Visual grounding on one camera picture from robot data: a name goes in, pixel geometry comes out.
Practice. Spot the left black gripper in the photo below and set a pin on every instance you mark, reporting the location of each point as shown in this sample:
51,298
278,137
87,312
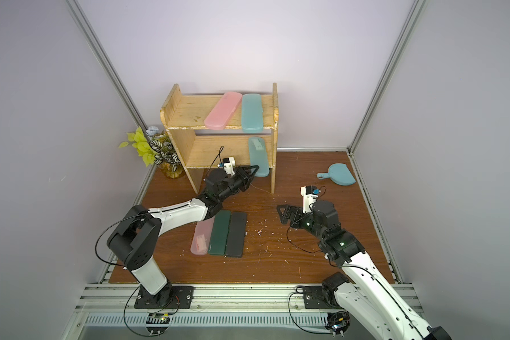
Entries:
241,176

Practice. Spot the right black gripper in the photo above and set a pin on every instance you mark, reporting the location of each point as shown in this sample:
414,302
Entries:
298,214

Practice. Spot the black pencil case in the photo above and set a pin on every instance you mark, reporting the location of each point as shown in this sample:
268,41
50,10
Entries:
236,235

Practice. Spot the dark green pencil case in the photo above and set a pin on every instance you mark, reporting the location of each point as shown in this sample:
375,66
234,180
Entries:
219,235

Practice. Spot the light pink pencil case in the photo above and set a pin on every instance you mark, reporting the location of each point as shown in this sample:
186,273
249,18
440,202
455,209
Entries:
202,236

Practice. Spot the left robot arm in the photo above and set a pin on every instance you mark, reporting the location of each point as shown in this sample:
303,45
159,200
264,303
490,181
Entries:
135,237

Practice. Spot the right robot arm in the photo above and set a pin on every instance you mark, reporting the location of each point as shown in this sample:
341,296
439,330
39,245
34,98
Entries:
360,289

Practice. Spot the teal pencil case lower shelf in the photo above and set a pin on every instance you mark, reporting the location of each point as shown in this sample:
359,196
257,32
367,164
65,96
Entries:
258,156

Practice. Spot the teal pencil case shelf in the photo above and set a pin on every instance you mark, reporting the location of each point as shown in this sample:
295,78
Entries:
252,113
258,156

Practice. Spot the teal pencil case upper shelf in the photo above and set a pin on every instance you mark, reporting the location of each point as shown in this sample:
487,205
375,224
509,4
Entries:
252,113

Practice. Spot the wooden two-tier shelf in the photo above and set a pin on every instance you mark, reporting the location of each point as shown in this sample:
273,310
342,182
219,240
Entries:
199,125

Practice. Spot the teal dustpan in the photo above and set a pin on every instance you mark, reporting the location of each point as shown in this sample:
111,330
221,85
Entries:
339,174

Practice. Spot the potted plant in glass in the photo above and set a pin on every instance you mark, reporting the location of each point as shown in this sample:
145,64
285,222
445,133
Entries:
154,147

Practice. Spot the right circuit board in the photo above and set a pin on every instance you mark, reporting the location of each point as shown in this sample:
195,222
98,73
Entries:
338,322

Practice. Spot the circuit board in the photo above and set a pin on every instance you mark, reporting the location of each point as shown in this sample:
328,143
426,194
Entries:
338,322
157,323

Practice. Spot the left circuit board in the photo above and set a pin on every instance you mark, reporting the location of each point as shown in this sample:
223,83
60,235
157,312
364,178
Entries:
157,323

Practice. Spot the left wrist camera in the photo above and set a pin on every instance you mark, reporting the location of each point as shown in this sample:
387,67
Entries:
228,165

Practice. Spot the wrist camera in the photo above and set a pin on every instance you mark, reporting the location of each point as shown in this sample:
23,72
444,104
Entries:
310,195
228,165

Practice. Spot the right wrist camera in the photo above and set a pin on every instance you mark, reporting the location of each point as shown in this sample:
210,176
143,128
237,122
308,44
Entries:
310,195

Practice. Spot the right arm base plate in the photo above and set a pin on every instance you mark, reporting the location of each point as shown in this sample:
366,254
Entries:
317,297

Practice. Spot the aluminium rail frame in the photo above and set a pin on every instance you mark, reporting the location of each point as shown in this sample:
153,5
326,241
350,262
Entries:
213,305

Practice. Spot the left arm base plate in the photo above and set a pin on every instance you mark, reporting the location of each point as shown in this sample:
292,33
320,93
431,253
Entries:
171,297

